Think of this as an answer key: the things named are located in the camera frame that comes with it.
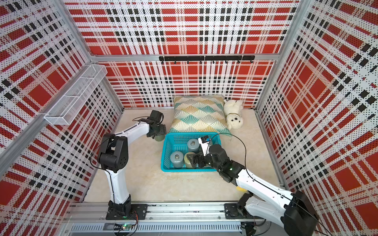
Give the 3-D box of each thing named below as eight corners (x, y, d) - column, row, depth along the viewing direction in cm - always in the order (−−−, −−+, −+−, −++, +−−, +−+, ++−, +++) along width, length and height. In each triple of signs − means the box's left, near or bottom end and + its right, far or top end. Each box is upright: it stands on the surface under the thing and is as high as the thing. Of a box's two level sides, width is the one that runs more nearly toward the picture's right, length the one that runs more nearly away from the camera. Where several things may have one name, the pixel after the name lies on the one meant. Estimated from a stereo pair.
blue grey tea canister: (171, 167, 89) (169, 162, 83) (173, 157, 94) (171, 151, 88) (183, 167, 89) (182, 162, 83) (184, 157, 94) (183, 151, 88)
